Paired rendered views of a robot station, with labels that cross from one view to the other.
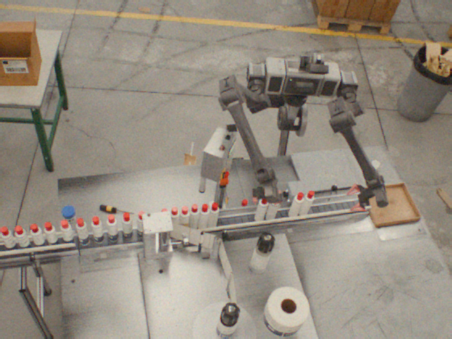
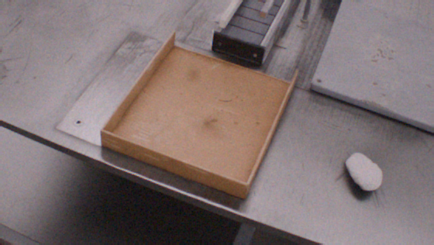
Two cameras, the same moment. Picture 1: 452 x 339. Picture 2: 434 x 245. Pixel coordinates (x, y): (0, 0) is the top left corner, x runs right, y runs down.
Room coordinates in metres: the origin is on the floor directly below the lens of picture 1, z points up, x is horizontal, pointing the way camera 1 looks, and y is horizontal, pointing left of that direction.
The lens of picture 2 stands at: (2.31, -1.54, 1.56)
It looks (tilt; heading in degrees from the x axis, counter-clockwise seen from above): 47 degrees down; 126
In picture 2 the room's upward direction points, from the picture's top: 8 degrees clockwise
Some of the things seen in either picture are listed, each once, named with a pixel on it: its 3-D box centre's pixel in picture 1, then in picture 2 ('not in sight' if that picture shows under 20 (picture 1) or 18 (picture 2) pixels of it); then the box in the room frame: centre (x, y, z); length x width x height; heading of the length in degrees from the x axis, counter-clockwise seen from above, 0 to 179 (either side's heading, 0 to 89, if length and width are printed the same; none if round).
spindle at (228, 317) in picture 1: (228, 320); not in sight; (0.88, -0.12, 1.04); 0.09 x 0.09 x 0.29
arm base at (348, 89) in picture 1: (348, 96); not in sight; (2.06, -0.54, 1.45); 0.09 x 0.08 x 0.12; 100
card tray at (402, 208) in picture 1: (390, 203); (204, 105); (1.87, -0.99, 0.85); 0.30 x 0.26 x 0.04; 112
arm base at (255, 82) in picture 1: (256, 89); not in sight; (1.97, -0.05, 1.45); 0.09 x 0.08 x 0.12; 100
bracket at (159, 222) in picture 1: (157, 222); not in sight; (1.25, 0.30, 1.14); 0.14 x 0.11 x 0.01; 112
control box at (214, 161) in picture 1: (218, 155); not in sight; (1.54, 0.07, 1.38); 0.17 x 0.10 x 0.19; 167
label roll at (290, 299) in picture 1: (285, 311); not in sight; (1.01, -0.39, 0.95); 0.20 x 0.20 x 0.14
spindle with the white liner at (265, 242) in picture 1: (262, 252); not in sight; (1.27, -0.23, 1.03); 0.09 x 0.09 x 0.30
